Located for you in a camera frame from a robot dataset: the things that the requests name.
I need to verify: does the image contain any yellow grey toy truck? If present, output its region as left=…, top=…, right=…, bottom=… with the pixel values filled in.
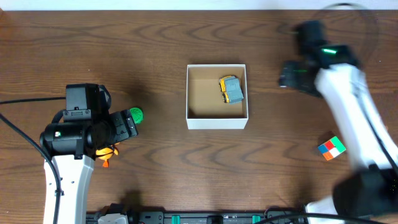
left=219, top=75, right=244, bottom=104

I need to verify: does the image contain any colourful puzzle cube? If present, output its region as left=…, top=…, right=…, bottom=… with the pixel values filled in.
left=318, top=136, right=346, bottom=161

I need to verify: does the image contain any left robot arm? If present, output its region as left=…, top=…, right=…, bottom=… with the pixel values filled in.
left=40, top=83, right=138, bottom=223

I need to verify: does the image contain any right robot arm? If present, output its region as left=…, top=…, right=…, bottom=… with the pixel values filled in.
left=279, top=21, right=397, bottom=223

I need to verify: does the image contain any green round disc toy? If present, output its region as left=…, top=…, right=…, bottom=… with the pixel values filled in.
left=129, top=107, right=144, bottom=124

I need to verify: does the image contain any orange blue duck toy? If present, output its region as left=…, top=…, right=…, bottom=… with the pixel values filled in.
left=96, top=142, right=119, bottom=168

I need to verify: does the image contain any white cardboard box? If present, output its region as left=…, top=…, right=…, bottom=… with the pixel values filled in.
left=185, top=64, right=249, bottom=129

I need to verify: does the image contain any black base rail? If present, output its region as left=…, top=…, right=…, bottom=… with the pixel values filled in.
left=86, top=203, right=300, bottom=224

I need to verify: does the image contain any right black cable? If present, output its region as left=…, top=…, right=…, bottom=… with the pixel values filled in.
left=254, top=2, right=398, bottom=224

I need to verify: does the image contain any black cable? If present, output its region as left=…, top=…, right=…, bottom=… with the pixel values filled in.
left=254, top=2, right=398, bottom=224
left=0, top=96, right=67, bottom=224

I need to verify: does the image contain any left black cable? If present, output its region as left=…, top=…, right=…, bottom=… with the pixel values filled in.
left=0, top=96, right=67, bottom=224

